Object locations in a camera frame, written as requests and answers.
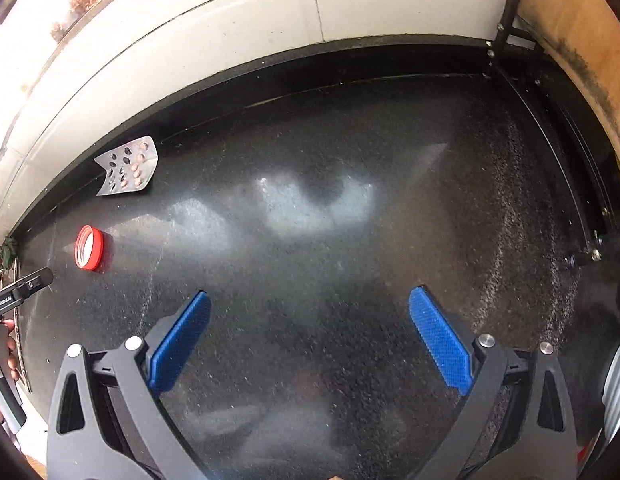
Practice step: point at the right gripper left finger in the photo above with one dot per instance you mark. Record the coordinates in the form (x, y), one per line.
(106, 417)

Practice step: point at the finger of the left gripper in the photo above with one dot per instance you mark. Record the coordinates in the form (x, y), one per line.
(36, 281)

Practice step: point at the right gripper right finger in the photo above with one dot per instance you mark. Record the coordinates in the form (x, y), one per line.
(537, 437)

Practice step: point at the red jar lid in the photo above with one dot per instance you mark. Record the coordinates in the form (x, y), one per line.
(89, 248)

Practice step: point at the silver pill blister pack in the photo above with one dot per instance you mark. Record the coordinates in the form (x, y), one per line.
(129, 167)

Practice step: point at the person left hand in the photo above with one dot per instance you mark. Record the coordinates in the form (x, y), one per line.
(8, 358)

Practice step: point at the dark green cloth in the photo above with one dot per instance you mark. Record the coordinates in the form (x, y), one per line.
(8, 252)

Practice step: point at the ribbed silver metal can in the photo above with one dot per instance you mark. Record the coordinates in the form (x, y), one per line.
(611, 398)

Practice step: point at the black metal rack frame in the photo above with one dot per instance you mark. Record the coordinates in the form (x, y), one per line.
(562, 60)

